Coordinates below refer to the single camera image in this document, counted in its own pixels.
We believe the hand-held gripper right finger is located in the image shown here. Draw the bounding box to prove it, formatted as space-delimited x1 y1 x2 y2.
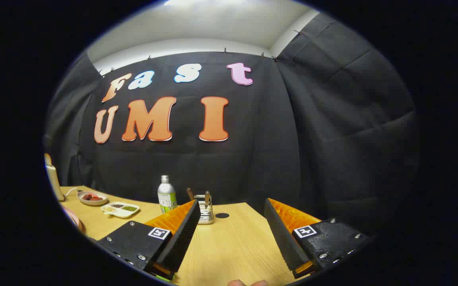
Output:
264 198 369 279

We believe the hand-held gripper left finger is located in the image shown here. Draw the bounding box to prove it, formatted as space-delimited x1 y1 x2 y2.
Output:
97 199 202 282

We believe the silver bottle with green label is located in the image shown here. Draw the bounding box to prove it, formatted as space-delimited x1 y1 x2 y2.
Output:
157 175 177 214

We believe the white divided dish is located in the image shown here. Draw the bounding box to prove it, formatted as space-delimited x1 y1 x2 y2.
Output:
101 202 140 219

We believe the black backdrop cloth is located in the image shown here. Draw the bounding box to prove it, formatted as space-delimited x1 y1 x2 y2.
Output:
43 12 418 235

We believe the round white plate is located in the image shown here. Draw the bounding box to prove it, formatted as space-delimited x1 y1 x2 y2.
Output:
77 191 109 206

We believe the pink round plate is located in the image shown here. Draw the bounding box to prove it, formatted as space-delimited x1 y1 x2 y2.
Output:
61 206 84 233

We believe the cream white toaster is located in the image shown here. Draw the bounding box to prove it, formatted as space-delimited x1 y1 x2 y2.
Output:
45 153 65 201

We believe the metal wire utensil basket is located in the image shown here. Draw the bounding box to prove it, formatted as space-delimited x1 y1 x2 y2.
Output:
194 194 214 225

